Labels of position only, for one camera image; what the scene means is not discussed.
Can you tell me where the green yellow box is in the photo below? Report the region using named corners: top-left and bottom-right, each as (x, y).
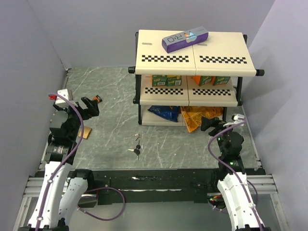
top-left (167, 75), bottom-right (182, 86)
top-left (151, 75), bottom-right (167, 87)

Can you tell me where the small silver key bunch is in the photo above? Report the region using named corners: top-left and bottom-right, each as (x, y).
top-left (133, 133), bottom-right (141, 141)

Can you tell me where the purple toothpaste box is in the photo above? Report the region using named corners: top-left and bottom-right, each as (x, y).
top-left (162, 26), bottom-right (209, 53)

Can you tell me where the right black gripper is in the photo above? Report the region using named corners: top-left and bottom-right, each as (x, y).
top-left (200, 116), bottom-right (237, 155)

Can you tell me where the green yellow box left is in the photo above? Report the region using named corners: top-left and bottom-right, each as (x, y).
top-left (151, 75), bottom-right (167, 87)

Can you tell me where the beige three-tier shelf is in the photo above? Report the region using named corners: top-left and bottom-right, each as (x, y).
top-left (128, 30), bottom-right (264, 126)

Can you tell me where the orange snack bag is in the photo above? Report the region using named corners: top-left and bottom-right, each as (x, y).
top-left (180, 106), bottom-right (223, 133)

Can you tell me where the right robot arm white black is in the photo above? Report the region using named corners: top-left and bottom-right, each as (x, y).
top-left (201, 114), bottom-right (271, 231)

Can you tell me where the black-headed key bunch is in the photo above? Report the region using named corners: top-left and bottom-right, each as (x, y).
top-left (128, 141), bottom-right (141, 160)

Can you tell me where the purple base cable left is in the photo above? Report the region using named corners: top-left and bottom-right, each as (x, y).
top-left (77, 187), bottom-right (126, 221)

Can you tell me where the blue snack bag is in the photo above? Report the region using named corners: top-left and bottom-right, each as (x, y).
top-left (148, 105), bottom-right (179, 122)

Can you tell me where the green box right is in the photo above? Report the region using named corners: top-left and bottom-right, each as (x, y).
top-left (212, 77), bottom-right (231, 86)

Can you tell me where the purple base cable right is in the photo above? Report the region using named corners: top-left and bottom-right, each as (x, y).
top-left (208, 179), bottom-right (258, 212)

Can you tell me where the small orange black padlock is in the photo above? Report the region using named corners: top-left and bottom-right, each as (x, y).
top-left (93, 95), bottom-right (102, 103)

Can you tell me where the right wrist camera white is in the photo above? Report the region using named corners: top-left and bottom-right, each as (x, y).
top-left (223, 114), bottom-right (245, 128)

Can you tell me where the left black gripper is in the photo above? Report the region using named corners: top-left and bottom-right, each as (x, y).
top-left (53, 96), bottom-right (98, 140)

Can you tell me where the brass padlock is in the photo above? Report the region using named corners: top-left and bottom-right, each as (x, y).
top-left (78, 127), bottom-right (92, 140)

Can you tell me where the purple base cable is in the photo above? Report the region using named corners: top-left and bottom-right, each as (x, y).
top-left (208, 179), bottom-right (258, 212)
top-left (77, 187), bottom-right (126, 221)

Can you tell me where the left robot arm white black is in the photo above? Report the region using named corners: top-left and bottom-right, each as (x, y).
top-left (19, 93), bottom-right (102, 231)

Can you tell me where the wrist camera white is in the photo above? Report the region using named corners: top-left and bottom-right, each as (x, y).
top-left (49, 89), bottom-right (73, 108)
top-left (223, 114), bottom-right (245, 128)

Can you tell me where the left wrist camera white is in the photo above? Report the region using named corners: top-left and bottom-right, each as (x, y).
top-left (49, 89), bottom-right (73, 108)

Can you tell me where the orange green box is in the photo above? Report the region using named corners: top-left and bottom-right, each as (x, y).
top-left (192, 76), bottom-right (213, 86)

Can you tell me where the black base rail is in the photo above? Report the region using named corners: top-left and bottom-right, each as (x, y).
top-left (69, 168), bottom-right (219, 205)

